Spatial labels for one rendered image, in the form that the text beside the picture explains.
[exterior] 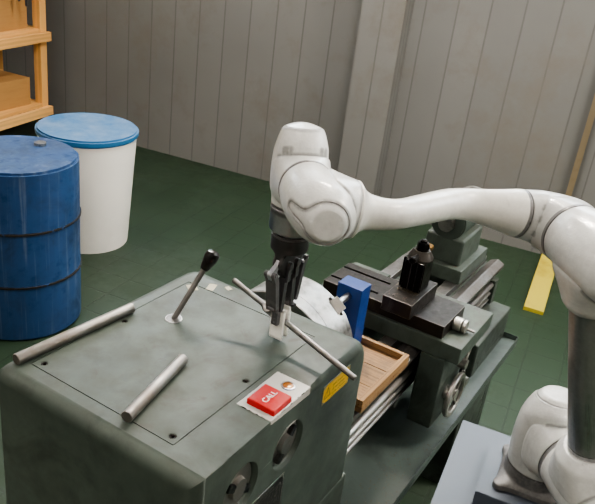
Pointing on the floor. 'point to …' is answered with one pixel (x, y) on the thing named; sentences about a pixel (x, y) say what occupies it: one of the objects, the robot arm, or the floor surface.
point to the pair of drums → (20, 236)
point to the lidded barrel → (99, 173)
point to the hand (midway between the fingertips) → (280, 321)
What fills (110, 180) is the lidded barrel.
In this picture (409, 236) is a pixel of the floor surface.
